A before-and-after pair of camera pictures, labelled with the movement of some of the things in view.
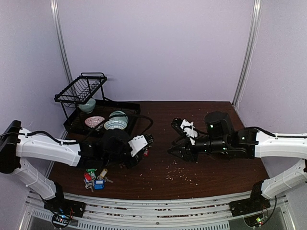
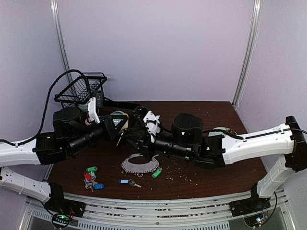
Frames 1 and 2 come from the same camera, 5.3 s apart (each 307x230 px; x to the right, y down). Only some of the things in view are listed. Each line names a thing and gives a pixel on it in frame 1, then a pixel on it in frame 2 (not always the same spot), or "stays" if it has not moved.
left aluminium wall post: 57,23 stays
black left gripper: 131,163 → 112,130
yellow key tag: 104,172 → 125,126
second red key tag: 88,177 stays
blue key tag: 99,184 → 124,181
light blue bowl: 118,115 stays
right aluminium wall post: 248,53 stays
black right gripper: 190,148 → 146,145
